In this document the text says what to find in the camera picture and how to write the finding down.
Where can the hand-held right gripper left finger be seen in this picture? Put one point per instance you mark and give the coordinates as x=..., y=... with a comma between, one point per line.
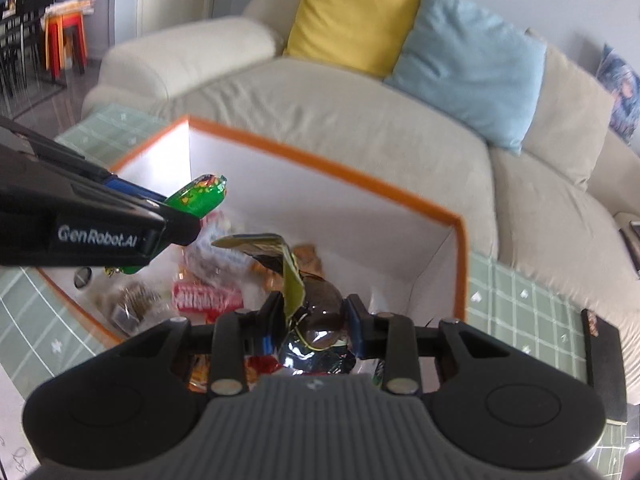
x=266, y=342

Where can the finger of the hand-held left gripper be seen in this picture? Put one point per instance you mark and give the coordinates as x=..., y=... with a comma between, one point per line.
x=60, y=157
x=180, y=230

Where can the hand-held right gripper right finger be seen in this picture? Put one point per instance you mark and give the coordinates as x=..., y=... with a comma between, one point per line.
x=356, y=327

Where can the brown gold snack packet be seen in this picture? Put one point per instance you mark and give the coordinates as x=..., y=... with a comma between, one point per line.
x=320, y=310

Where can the green candy wrapper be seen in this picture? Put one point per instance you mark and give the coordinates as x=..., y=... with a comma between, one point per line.
x=200, y=195

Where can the orange cardboard box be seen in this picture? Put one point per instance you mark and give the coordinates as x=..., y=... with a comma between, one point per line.
x=350, y=220

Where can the white wrapped snack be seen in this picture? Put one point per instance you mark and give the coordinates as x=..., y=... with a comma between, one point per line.
x=220, y=250

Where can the red label snack bar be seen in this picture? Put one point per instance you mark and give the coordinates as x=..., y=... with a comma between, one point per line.
x=207, y=301

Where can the orange cracker pack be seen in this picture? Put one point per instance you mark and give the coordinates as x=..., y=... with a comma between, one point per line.
x=309, y=262

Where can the stacked red orange stools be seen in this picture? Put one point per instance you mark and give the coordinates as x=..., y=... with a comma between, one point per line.
x=65, y=42

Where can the black dining chair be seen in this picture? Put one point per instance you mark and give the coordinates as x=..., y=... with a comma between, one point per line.
x=22, y=35

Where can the papers on stool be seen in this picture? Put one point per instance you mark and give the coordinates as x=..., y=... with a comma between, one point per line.
x=70, y=7

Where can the beige sofa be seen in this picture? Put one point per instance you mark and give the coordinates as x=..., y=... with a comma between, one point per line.
x=310, y=110

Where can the white paper sheet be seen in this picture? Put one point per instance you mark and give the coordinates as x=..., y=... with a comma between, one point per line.
x=15, y=425

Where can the black flat box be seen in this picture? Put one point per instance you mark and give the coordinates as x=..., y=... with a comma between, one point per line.
x=605, y=365

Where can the yellow pillow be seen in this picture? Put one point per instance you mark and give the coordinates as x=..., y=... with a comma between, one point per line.
x=355, y=15

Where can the light blue pillow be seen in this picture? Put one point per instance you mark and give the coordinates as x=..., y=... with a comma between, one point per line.
x=470, y=70

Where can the dark remote control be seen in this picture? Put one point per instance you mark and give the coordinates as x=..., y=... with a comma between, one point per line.
x=631, y=257

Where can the smartphone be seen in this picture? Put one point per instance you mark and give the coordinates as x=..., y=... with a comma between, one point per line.
x=635, y=230

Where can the beige pillow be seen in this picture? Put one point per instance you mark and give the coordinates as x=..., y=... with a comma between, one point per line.
x=575, y=125

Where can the blue printed pillow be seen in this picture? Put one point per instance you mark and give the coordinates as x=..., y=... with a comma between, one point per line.
x=622, y=95

